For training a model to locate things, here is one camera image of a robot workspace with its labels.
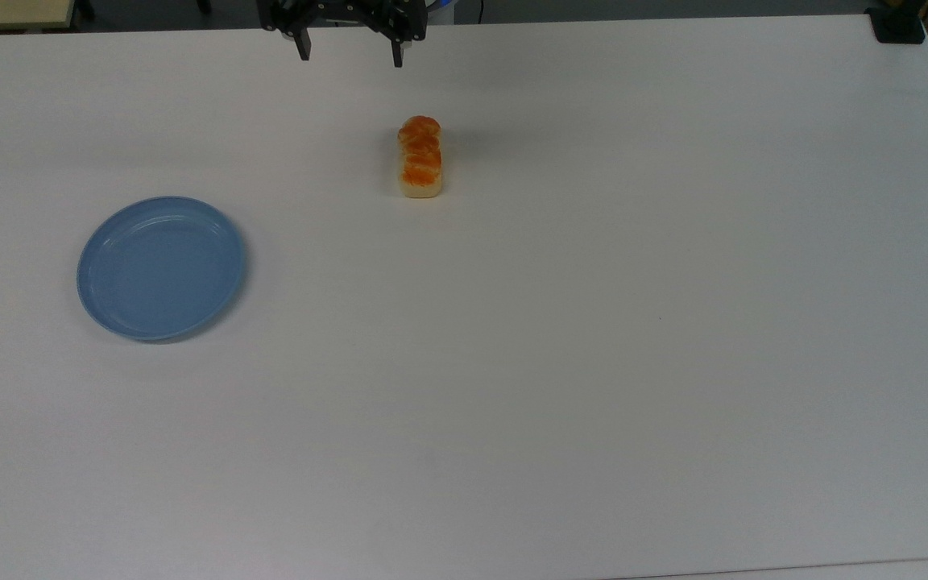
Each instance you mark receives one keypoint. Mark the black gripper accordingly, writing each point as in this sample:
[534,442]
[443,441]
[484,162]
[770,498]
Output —
[343,10]

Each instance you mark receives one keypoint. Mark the orange glazed bread loaf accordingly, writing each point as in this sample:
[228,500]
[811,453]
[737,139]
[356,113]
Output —
[419,157]

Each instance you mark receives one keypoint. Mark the blue round plate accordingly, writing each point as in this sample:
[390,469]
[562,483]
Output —
[161,268]

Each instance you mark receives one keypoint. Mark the wooden side table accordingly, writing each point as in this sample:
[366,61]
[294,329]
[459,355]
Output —
[9,13]

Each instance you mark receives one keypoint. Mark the black clamp mount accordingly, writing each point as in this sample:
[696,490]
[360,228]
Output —
[896,24]

